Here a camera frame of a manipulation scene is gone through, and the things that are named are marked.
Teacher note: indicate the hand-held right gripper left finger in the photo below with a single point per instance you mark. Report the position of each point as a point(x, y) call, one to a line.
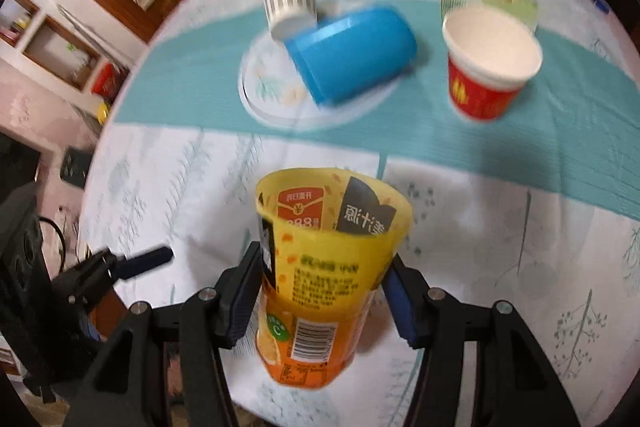
point(244, 302)

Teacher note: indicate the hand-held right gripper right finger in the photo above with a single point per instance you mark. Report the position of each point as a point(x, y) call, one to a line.
point(400, 307)

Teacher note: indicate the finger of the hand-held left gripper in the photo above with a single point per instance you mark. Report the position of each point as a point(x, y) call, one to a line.
point(142, 261)

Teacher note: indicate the yellow orange plastic cup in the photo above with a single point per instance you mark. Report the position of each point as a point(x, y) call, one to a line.
point(325, 277)

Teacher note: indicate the blue plastic cup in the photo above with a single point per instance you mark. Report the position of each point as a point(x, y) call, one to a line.
point(350, 57)

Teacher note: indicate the red and white paper cup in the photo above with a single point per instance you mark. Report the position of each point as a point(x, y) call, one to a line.
point(487, 67)

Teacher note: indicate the white ribbed cup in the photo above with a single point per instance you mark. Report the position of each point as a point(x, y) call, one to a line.
point(289, 2)

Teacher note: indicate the teal and white tablecloth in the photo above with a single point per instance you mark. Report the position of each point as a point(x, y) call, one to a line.
point(500, 207)

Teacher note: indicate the red container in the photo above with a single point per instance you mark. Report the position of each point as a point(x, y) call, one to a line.
point(107, 79)

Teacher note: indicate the white patterned plate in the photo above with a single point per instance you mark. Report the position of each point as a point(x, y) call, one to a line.
point(265, 82)

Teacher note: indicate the white wall shelf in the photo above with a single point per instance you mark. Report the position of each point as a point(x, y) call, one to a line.
point(45, 42)

